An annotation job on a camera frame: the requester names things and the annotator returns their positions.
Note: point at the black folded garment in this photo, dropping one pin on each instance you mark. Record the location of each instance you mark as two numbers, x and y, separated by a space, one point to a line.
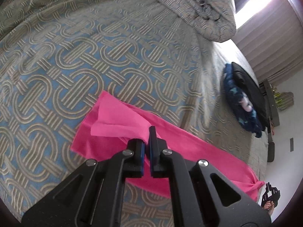
247 84

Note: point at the navy star fleece garment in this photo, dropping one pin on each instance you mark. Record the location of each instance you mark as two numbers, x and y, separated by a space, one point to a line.
240 104

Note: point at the wall switch plate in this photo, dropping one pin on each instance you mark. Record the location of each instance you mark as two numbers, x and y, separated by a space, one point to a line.
292 144

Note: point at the beige curtain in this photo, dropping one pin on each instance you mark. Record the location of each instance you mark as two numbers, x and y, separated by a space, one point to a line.
271 41

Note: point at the grey rolled duvet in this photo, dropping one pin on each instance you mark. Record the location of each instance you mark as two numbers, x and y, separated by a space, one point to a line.
213 19

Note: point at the person right hand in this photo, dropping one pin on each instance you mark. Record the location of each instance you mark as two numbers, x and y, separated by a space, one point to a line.
269 207

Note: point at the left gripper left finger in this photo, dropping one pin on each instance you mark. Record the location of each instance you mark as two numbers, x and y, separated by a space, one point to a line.
93 194

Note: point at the pink pants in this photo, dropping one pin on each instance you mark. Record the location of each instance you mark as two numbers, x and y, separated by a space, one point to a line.
111 123

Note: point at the grey desk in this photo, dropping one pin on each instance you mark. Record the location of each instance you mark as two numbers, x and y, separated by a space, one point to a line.
271 107

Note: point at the dark chair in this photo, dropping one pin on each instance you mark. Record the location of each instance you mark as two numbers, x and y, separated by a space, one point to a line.
271 152

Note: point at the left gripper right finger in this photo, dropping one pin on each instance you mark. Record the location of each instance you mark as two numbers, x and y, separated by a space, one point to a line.
200 194

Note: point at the patterned bed cover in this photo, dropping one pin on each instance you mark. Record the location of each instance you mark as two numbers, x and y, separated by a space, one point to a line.
57 56

